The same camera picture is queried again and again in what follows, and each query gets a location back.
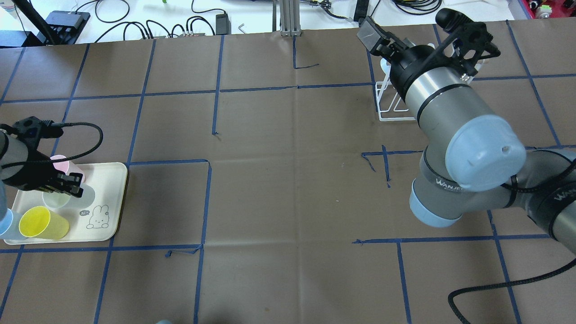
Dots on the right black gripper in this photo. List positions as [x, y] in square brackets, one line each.
[408, 62]

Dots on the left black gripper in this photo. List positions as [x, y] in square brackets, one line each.
[28, 170]

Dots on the pale green plastic cup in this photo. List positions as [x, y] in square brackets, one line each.
[65, 201]

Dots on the light blue plastic cup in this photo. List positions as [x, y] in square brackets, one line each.
[385, 66]

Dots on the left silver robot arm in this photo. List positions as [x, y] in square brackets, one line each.
[25, 168]

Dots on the pink plastic cup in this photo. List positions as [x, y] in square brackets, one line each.
[68, 167]

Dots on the yellow plastic cup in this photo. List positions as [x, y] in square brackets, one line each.
[39, 222]

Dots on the beige serving tray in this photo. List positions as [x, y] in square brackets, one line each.
[93, 217]

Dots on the black power adapter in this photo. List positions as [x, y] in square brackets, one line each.
[223, 25]

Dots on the white wire cup rack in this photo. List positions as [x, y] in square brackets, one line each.
[391, 113]

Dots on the aluminium frame post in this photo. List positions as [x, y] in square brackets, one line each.
[289, 17]

